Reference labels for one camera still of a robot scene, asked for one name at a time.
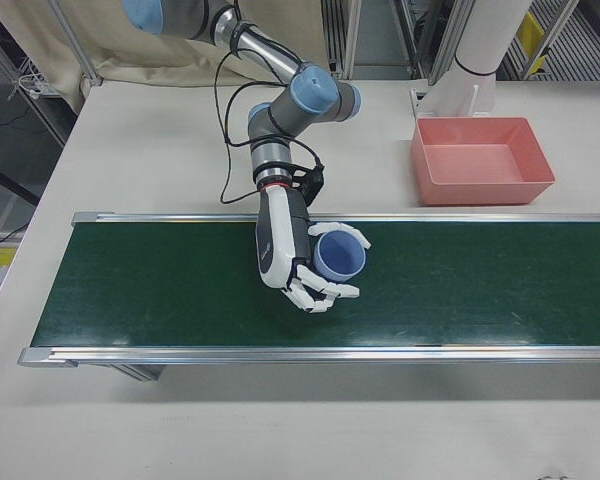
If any pink plastic box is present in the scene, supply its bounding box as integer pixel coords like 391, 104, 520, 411
410, 116, 557, 207

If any aluminium frame strut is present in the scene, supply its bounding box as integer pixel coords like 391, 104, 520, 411
43, 0, 105, 87

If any white cylindrical post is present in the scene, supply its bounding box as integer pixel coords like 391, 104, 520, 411
452, 0, 530, 117

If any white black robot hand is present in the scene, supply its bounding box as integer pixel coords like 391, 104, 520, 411
253, 182, 373, 315

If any white post base bracket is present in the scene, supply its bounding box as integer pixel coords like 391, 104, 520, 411
408, 83, 497, 120

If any beige curtain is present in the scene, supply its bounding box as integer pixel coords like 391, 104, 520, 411
54, 0, 332, 87

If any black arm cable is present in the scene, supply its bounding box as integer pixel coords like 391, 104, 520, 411
213, 0, 327, 206

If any green conveyor belt aluminium frame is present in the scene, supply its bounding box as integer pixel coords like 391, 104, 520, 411
18, 210, 600, 384

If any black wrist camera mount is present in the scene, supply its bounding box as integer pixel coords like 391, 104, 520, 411
290, 160, 328, 208

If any yellow tag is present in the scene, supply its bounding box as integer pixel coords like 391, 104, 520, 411
517, 11, 547, 69

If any blue plastic cup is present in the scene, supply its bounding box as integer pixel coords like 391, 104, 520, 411
312, 230, 369, 282

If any aluminium shelf rack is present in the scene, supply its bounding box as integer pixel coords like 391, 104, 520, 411
321, 0, 461, 80

